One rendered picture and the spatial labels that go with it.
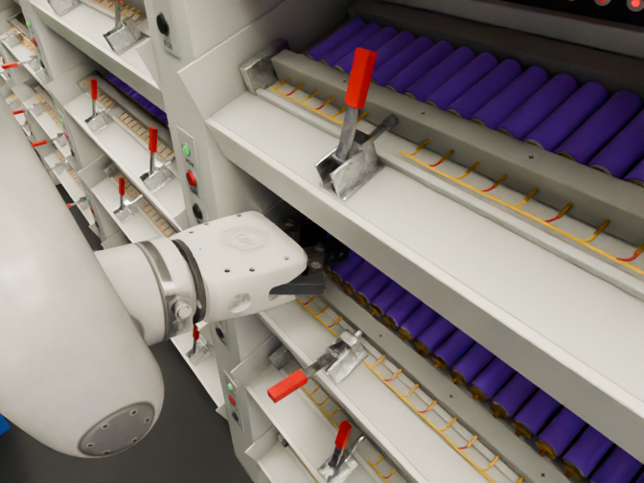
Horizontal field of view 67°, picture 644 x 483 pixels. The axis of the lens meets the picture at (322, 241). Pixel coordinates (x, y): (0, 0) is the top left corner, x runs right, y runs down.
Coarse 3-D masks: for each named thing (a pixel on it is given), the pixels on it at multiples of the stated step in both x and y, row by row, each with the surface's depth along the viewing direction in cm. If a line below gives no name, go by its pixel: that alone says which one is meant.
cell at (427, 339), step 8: (440, 320) 44; (432, 328) 44; (440, 328) 44; (448, 328) 44; (456, 328) 44; (424, 336) 43; (432, 336) 43; (440, 336) 43; (424, 344) 43; (432, 344) 43; (440, 344) 44; (432, 352) 43
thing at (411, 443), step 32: (288, 320) 51; (320, 352) 48; (352, 384) 45; (384, 384) 44; (352, 416) 46; (384, 416) 42; (416, 416) 41; (512, 416) 39; (384, 448) 42; (416, 448) 40; (448, 448) 39; (416, 480) 38; (448, 480) 37; (480, 480) 37; (576, 480) 35
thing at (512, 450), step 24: (336, 288) 49; (312, 312) 50; (336, 312) 49; (360, 312) 46; (336, 336) 47; (384, 336) 44; (408, 360) 42; (432, 384) 40; (456, 408) 38; (480, 408) 38; (480, 432) 37; (504, 432) 36; (504, 456) 35; (528, 456) 35; (528, 480) 35; (552, 480) 34
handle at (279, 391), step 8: (320, 360) 44; (328, 360) 44; (336, 360) 44; (312, 368) 44; (320, 368) 44; (288, 376) 43; (296, 376) 43; (304, 376) 43; (312, 376) 43; (280, 384) 42; (288, 384) 42; (296, 384) 42; (304, 384) 43; (272, 392) 41; (280, 392) 41; (288, 392) 42; (272, 400) 41; (280, 400) 41
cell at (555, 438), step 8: (560, 416) 36; (568, 416) 36; (576, 416) 36; (552, 424) 36; (560, 424) 36; (568, 424) 36; (576, 424) 36; (584, 424) 36; (544, 432) 36; (552, 432) 36; (560, 432) 36; (568, 432) 36; (576, 432) 36; (544, 440) 36; (552, 440) 35; (560, 440) 35; (568, 440) 36; (552, 448) 36; (560, 448) 35
